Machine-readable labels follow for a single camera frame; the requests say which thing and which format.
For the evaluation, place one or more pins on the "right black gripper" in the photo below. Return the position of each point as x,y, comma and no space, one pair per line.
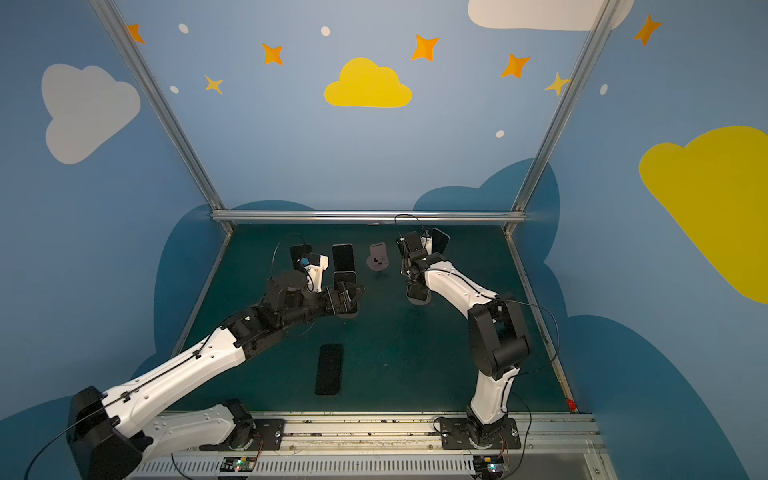
417,285

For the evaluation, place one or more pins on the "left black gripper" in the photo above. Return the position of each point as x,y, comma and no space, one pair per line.
339,299

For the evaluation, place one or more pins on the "white phone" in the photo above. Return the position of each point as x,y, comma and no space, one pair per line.
417,289

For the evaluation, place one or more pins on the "grey phone stand emptied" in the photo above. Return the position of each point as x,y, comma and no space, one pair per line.
378,259

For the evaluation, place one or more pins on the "dark phone grey stand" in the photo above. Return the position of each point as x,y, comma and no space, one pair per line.
329,370

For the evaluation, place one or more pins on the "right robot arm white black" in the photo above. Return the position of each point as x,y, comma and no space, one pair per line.
499,338

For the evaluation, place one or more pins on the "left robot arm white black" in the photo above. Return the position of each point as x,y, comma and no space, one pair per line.
115,431

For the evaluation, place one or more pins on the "blue phone front middle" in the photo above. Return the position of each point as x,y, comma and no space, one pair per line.
349,277

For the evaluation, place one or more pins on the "black phone wooden stand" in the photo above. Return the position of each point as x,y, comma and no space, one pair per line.
439,241

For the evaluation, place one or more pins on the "grey round stand right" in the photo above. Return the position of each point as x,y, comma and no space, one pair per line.
420,302

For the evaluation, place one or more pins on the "purple phone back middle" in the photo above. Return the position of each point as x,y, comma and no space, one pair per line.
343,257

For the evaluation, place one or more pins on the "black phone far left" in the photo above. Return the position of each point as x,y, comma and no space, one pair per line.
299,256

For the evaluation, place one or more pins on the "left green circuit board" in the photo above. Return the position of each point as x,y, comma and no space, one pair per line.
238,465

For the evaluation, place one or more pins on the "green circuit board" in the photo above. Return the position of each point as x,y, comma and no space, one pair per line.
238,465
488,467

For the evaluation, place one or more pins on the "right green circuit board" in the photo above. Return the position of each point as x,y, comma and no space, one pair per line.
488,467

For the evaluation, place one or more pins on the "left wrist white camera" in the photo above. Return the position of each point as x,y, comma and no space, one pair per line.
314,265

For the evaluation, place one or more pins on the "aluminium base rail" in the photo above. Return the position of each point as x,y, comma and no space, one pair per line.
398,445

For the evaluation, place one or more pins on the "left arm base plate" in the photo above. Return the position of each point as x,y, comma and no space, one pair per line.
270,434

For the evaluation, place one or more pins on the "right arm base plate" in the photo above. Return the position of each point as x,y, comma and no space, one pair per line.
461,433

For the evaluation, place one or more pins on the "left aluminium frame post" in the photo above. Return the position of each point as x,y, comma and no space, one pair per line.
113,22

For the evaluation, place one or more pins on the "aluminium frame post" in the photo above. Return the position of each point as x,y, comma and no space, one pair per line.
113,22
584,65

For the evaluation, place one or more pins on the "right aluminium frame post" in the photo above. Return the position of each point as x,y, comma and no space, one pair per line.
584,65

